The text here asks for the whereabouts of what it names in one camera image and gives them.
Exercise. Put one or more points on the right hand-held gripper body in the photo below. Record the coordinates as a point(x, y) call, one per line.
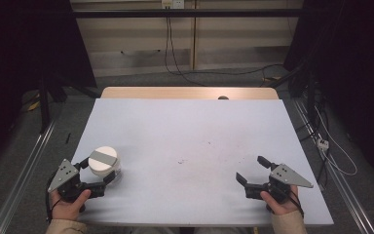
point(277, 188)

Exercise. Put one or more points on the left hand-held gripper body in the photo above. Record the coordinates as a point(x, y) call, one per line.
point(67, 187)

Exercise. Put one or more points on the clear jar with white lid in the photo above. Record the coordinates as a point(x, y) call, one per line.
point(103, 161)

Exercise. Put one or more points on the person's right hand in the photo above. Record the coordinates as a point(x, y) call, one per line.
point(280, 208)

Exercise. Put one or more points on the person's left hand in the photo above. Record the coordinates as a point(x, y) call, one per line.
point(66, 209)

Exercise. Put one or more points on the small black floor item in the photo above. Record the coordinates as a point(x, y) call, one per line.
point(67, 138)

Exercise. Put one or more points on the black metal stand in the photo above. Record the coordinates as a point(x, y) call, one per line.
point(310, 94)
point(44, 107)

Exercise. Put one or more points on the white table board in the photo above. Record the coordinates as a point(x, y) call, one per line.
point(188, 130)

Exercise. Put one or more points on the dark round table grommet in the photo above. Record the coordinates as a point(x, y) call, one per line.
point(223, 97)

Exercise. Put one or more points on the wooden table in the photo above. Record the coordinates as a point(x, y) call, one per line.
point(175, 92)

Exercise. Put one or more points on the black curtain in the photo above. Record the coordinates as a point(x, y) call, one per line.
point(19, 65)
point(360, 81)

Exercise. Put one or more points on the black horizontal bar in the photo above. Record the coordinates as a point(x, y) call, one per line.
point(188, 13)

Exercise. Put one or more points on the aluminium floor rail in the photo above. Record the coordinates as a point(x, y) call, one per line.
point(22, 182)
point(344, 188)

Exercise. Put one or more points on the white wall socket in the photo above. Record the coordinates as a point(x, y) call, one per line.
point(172, 3)

